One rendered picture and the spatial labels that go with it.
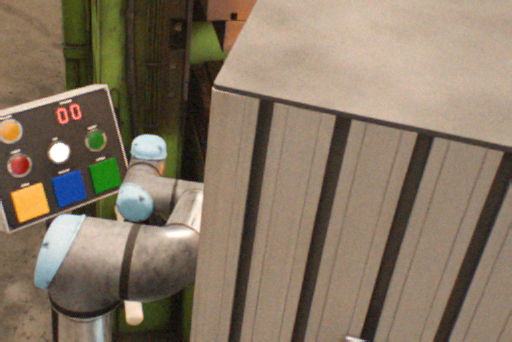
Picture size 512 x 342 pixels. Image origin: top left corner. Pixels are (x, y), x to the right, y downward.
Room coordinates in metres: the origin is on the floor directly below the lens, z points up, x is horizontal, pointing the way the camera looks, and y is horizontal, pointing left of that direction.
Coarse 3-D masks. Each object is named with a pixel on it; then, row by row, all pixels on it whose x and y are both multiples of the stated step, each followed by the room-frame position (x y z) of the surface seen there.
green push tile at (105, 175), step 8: (112, 160) 1.51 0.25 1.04; (88, 168) 1.47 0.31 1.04; (96, 168) 1.48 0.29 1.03; (104, 168) 1.49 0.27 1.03; (112, 168) 1.50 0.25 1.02; (96, 176) 1.47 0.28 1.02; (104, 176) 1.48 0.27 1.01; (112, 176) 1.49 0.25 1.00; (96, 184) 1.45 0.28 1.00; (104, 184) 1.46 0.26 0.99; (112, 184) 1.47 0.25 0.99; (120, 184) 1.48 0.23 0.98; (96, 192) 1.44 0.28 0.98
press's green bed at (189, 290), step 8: (184, 288) 1.83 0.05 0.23; (192, 288) 1.68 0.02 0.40; (176, 296) 1.95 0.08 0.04; (184, 296) 1.81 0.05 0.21; (192, 296) 1.66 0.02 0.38; (176, 304) 1.94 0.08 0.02; (184, 304) 1.80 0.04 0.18; (192, 304) 1.68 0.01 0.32; (184, 312) 1.79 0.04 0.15; (184, 320) 1.78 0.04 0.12; (184, 328) 1.77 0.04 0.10; (184, 336) 1.75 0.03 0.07
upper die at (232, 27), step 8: (232, 16) 1.73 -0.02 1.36; (216, 24) 1.81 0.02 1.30; (224, 24) 1.72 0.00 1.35; (232, 24) 1.71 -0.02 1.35; (240, 24) 1.72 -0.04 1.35; (216, 32) 1.80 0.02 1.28; (224, 32) 1.71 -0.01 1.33; (232, 32) 1.71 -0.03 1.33; (224, 40) 1.71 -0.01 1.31; (232, 40) 1.71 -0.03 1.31; (224, 48) 1.71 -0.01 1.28
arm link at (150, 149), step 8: (144, 136) 1.29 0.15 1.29; (152, 136) 1.30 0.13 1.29; (136, 144) 1.26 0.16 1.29; (144, 144) 1.26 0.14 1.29; (152, 144) 1.27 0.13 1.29; (160, 144) 1.27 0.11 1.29; (136, 152) 1.25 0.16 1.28; (144, 152) 1.24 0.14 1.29; (152, 152) 1.24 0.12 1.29; (160, 152) 1.25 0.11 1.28; (136, 160) 1.24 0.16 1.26; (144, 160) 1.23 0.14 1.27; (152, 160) 1.24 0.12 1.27; (160, 160) 1.25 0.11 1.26; (128, 168) 1.25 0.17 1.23; (160, 168) 1.24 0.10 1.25
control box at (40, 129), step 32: (64, 96) 1.54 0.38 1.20; (96, 96) 1.58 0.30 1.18; (0, 128) 1.42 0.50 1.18; (32, 128) 1.46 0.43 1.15; (64, 128) 1.50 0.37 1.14; (96, 128) 1.54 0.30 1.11; (0, 160) 1.38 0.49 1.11; (32, 160) 1.42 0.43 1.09; (64, 160) 1.45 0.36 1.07; (96, 160) 1.49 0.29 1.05; (0, 192) 1.34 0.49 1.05; (0, 224) 1.33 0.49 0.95
